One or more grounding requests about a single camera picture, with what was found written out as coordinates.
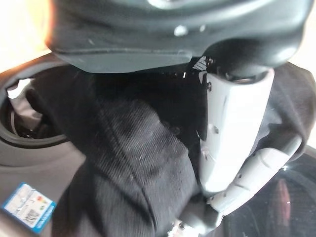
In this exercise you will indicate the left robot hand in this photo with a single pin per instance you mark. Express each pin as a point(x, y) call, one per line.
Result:
point(172, 32)

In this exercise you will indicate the black garment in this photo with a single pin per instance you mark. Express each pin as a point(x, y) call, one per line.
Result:
point(133, 160)

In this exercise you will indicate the white garment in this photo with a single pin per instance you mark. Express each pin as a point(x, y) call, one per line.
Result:
point(14, 92)

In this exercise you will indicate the grey front-load washing machine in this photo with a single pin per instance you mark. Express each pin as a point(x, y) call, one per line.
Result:
point(34, 168)

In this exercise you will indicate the colourful rectangular instruction sticker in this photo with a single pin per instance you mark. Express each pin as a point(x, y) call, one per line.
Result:
point(27, 207)

